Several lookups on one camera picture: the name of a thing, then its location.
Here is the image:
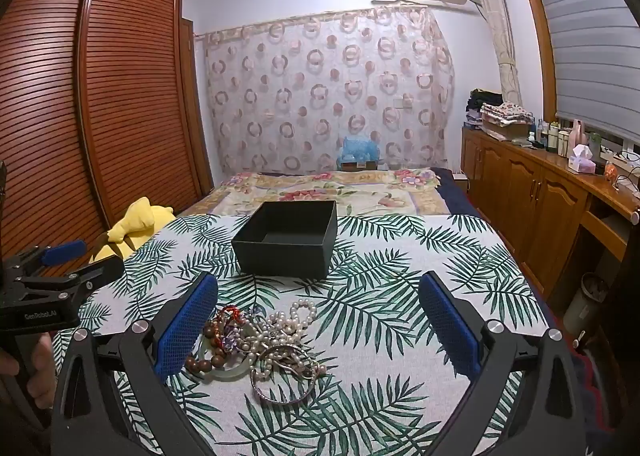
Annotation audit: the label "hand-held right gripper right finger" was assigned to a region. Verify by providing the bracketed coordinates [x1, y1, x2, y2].
[417, 271, 608, 456]

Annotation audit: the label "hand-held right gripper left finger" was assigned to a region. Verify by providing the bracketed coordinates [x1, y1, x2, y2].
[50, 271, 221, 456]

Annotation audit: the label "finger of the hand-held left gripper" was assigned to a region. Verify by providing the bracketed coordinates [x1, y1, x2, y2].
[12, 255, 125, 308]
[5, 240, 87, 278]

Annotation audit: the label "brown wooden bead bracelet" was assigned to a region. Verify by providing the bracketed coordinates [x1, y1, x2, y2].
[185, 318, 228, 378]

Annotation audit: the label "red bead bracelet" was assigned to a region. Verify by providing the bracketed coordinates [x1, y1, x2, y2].
[216, 305, 246, 325]

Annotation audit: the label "purple crystal bracelet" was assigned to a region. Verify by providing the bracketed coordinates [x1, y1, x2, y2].
[222, 326, 256, 355]

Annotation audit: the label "pale jade bangle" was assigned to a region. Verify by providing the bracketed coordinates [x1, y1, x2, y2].
[197, 346, 256, 381]

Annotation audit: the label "silver bangle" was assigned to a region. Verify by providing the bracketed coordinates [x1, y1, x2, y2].
[250, 365, 319, 406]

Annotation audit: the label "white pearl necklace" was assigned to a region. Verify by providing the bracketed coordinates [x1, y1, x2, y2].
[240, 300, 328, 389]

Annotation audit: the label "black box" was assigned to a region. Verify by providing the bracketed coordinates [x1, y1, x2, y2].
[231, 200, 338, 282]

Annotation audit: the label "person's left hand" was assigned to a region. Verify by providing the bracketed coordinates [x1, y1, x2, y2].
[0, 332, 54, 389]

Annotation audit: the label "yellow plush toy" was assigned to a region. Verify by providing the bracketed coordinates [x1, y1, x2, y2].
[90, 196, 176, 265]

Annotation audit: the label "green leaf print cloth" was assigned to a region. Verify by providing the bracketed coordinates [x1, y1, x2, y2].
[50, 213, 557, 456]

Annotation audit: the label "navy bed sheet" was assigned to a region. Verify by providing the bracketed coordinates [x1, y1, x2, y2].
[434, 167, 482, 218]

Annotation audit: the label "grey trash bin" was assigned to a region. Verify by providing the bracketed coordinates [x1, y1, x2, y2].
[562, 272, 609, 335]

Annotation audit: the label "wooden sideboard cabinet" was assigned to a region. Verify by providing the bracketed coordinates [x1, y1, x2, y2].
[460, 128, 640, 303]

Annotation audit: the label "floral blanket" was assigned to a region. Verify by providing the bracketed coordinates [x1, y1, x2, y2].
[175, 168, 452, 218]

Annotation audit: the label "brown slatted wardrobe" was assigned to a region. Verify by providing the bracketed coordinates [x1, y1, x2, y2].
[0, 0, 216, 277]

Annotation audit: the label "blue plush toy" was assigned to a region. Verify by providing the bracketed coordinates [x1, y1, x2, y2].
[336, 135, 384, 165]

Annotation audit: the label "brown cardboard box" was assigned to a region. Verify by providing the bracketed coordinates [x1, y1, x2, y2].
[481, 122, 532, 142]

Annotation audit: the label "pink tissue box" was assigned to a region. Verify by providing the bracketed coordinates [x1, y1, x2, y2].
[567, 144, 599, 175]

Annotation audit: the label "row of cosmetic bottles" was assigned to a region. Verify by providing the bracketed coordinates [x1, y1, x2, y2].
[529, 118, 589, 158]

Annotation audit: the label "floral folded cloth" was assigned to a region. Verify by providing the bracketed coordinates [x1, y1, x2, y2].
[480, 101, 534, 127]

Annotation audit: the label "dark folded clothes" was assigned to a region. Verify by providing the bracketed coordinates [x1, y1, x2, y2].
[466, 89, 506, 113]

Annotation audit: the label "white power strip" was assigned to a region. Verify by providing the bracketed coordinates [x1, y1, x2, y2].
[599, 146, 640, 173]

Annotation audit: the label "circle print sheer curtain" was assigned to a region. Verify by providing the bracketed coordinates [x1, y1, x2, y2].
[202, 6, 457, 175]

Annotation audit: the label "beige tied curtain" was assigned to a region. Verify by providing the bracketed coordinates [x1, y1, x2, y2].
[469, 0, 524, 108]

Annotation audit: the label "grey striped window blind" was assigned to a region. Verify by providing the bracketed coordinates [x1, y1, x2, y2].
[525, 0, 640, 138]

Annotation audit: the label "wooden window frame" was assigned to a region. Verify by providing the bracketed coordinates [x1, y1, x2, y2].
[512, 0, 562, 123]

